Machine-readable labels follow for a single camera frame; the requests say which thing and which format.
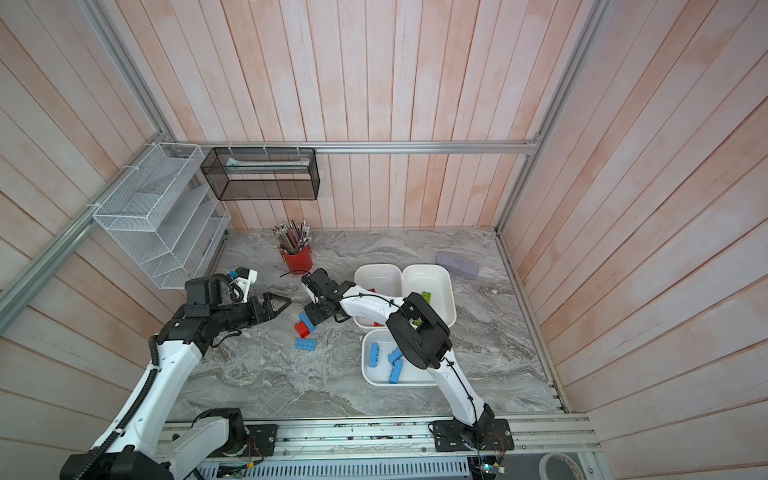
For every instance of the red pencil cup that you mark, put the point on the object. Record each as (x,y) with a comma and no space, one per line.
(298,263)

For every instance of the white bin rear left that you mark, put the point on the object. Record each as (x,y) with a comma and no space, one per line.
(383,279)

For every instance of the white bin rear right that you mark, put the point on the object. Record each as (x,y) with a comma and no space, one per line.
(436,281)

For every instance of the black mesh basket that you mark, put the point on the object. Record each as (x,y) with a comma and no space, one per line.
(262,173)

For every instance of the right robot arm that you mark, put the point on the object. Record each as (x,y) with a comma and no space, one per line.
(422,337)

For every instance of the white bin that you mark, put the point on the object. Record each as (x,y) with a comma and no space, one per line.
(399,374)
(436,281)
(383,279)

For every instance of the blue long brick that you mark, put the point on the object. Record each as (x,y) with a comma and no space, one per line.
(373,355)

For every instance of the bundle of pencils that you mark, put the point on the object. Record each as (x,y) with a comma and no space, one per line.
(291,237)

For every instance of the aluminium front rail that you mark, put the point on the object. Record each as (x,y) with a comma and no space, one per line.
(353,438)

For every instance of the white bin front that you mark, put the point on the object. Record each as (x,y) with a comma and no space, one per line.
(399,374)

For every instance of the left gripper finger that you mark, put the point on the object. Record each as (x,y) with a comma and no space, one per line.
(272,299)
(273,313)

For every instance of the white wire mesh shelf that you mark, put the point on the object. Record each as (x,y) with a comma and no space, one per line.
(170,227)

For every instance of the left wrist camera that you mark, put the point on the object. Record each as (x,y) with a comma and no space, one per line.
(245,278)

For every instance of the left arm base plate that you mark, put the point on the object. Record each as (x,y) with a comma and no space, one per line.
(260,440)

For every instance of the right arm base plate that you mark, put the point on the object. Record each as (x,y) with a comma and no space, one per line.
(453,436)

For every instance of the blue brick top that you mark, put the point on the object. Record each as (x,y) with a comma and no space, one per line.
(394,356)

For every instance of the red brick low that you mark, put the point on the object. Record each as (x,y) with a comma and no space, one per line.
(303,329)

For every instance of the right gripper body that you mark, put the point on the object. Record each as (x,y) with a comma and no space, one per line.
(318,311)

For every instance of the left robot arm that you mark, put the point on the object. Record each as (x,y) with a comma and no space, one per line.
(217,307)

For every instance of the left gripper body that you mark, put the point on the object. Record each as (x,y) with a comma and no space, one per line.
(256,317)

